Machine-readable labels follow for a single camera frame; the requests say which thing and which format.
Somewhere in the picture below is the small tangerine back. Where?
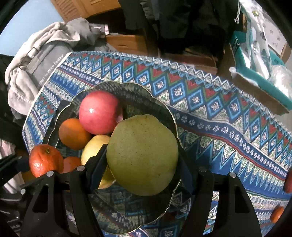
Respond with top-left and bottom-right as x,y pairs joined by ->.
270,205 -> 284,223

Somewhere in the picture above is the small tangerine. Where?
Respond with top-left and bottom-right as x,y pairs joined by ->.
270,205 -> 284,223
29,144 -> 64,178

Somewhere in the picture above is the large orange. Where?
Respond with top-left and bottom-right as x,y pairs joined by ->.
62,157 -> 81,173
58,118 -> 92,150

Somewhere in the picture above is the small tangerine front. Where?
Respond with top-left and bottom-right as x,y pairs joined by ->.
29,144 -> 64,178

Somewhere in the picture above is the red apple back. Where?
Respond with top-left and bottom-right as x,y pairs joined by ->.
283,169 -> 292,194

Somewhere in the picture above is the red apple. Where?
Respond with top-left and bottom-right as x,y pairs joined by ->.
283,169 -> 292,194
79,90 -> 123,135

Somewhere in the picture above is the yellow-green mango front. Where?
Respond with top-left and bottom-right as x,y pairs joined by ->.
80,134 -> 116,190

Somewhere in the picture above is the large orange front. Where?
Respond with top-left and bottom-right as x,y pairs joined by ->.
58,118 -> 92,150

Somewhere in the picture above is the yellow-green pear back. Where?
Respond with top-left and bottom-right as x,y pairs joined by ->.
106,114 -> 179,196

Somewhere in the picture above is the red apple front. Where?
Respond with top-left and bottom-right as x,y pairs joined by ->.
79,90 -> 123,135

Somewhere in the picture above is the dark glass fruit plate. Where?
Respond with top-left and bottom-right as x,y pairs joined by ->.
44,81 -> 181,235

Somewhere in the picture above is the patterned blue tablecloth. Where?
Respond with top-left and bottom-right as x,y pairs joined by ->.
23,51 -> 291,235

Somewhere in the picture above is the teal plastic bin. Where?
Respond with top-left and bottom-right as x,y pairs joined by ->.
229,31 -> 291,114

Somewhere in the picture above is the pile of grey clothes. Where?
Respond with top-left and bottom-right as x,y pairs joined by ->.
4,18 -> 115,120

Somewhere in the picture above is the clear plastic bag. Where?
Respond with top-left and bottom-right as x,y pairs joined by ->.
268,65 -> 292,99

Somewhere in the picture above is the brown cardboard box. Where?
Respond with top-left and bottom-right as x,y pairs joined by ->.
160,53 -> 289,115

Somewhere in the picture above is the white printed rice bag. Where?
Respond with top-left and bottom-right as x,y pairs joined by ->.
238,1 -> 272,79

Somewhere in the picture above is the wooden drawer box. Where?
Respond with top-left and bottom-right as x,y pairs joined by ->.
105,35 -> 148,55

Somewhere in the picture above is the white patterned storage box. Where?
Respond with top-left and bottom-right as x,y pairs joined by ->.
263,12 -> 287,55

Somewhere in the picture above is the black hanging jacket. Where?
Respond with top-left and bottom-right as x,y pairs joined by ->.
119,1 -> 243,61

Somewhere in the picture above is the wooden louvered wardrobe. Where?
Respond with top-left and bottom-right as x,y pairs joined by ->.
51,0 -> 121,22

